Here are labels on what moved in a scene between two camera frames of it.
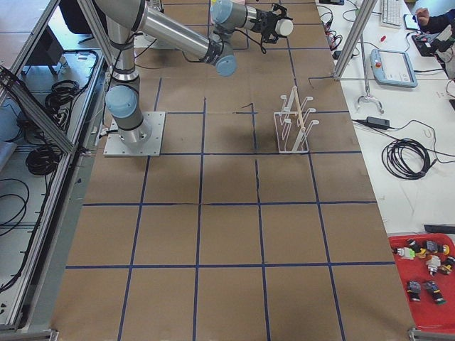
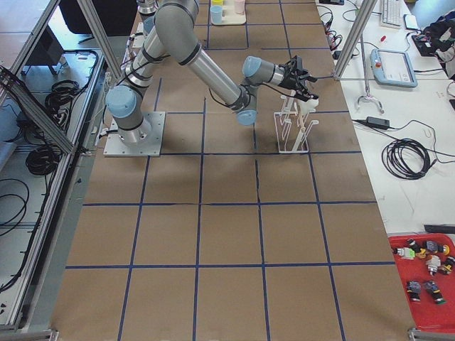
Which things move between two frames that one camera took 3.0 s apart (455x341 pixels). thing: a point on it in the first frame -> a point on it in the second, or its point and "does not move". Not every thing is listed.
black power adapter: x=378 y=123 does not move
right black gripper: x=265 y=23 -> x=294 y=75
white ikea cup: x=284 y=27 -> x=308 y=106
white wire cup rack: x=291 y=124 does not move
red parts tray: x=427 y=264 does not move
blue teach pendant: x=393 y=68 does not move
